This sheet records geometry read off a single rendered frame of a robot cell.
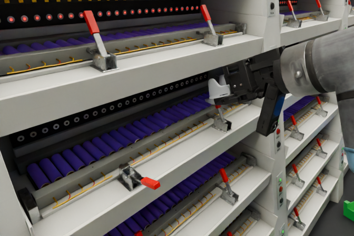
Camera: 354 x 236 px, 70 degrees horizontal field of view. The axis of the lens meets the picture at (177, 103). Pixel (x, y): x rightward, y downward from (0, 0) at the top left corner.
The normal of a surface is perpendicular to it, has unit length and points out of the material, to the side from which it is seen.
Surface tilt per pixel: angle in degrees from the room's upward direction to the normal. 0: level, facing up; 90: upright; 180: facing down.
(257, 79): 91
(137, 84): 105
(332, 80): 115
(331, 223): 0
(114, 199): 15
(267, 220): 90
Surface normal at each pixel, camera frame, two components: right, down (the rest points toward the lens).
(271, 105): -0.69, 0.28
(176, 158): 0.04, -0.90
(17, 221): 0.68, 0.09
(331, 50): -0.78, -0.18
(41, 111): 0.70, 0.34
